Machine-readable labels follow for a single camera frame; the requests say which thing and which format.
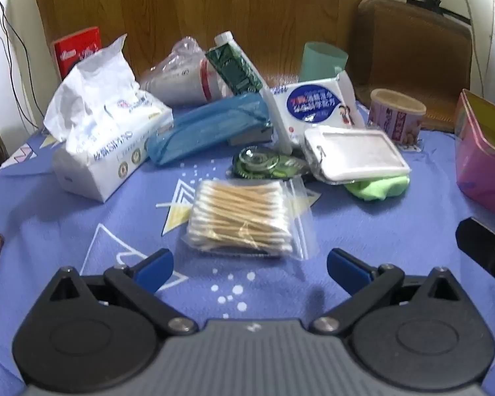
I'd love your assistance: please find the brown chair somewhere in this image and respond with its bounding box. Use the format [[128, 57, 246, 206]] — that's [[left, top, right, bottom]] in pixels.
[[350, 0, 473, 133]]

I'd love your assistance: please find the white wet wipes pack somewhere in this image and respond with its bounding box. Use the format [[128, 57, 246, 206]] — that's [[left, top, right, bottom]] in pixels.
[[261, 70, 366, 155]]

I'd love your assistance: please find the plastic bag of paper cups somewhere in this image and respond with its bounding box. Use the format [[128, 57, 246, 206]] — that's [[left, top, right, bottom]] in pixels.
[[139, 37, 234, 106]]

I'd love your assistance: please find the white tissue pack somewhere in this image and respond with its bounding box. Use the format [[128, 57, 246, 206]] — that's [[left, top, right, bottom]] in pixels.
[[44, 35, 175, 204]]

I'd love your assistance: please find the clear plastic case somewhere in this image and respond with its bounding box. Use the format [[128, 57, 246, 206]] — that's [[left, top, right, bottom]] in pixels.
[[304, 126, 412, 185]]

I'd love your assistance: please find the wooden board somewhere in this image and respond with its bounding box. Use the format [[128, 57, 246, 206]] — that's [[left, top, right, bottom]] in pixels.
[[34, 0, 380, 104]]

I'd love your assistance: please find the bag of cotton swabs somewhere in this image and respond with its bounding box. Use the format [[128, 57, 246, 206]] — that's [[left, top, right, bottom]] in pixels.
[[181, 176, 319, 261]]

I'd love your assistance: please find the green correction tape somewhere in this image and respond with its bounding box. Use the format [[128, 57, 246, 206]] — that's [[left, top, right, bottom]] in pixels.
[[232, 147, 310, 181]]

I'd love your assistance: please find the blue printed blanket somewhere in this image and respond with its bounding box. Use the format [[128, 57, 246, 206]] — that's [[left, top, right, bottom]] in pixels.
[[0, 91, 495, 396]]

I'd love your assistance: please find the pink tin box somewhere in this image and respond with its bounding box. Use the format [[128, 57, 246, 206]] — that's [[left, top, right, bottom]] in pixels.
[[455, 88, 495, 223]]

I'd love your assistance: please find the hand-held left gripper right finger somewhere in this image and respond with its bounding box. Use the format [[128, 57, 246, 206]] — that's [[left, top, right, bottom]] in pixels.
[[311, 248, 465, 335]]

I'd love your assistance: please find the red cardboard box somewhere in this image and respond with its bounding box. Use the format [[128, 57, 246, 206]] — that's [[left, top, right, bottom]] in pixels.
[[51, 27, 102, 81]]

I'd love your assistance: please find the blue pencil case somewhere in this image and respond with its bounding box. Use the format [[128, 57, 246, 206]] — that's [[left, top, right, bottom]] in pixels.
[[146, 93, 271, 166]]

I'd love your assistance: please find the white charger cable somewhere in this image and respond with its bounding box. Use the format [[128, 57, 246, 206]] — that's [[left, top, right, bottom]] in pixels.
[[458, 0, 479, 50]]

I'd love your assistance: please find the black cable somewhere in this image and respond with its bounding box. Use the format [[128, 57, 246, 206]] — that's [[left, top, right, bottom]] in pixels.
[[0, 0, 40, 130]]

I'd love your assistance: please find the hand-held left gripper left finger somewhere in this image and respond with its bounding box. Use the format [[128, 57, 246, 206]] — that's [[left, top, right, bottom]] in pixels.
[[37, 248, 199, 335]]

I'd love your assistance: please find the teal plastic cup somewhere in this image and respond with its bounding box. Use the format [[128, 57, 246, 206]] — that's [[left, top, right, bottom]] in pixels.
[[299, 42, 349, 83]]

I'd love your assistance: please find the green cloth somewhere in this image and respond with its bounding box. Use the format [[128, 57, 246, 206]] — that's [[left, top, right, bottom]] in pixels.
[[344, 174, 410, 204]]

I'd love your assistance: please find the green milk carton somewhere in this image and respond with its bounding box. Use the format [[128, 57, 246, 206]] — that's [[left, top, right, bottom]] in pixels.
[[205, 31, 265, 95]]

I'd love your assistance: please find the can with pink label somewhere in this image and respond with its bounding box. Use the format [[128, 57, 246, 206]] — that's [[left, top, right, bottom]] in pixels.
[[367, 88, 427, 146]]

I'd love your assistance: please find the black tape cross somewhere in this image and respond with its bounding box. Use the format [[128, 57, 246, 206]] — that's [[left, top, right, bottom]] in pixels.
[[406, 0, 472, 23]]

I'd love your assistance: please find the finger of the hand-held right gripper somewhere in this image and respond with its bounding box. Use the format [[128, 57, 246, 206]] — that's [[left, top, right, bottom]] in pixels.
[[456, 216, 495, 285]]

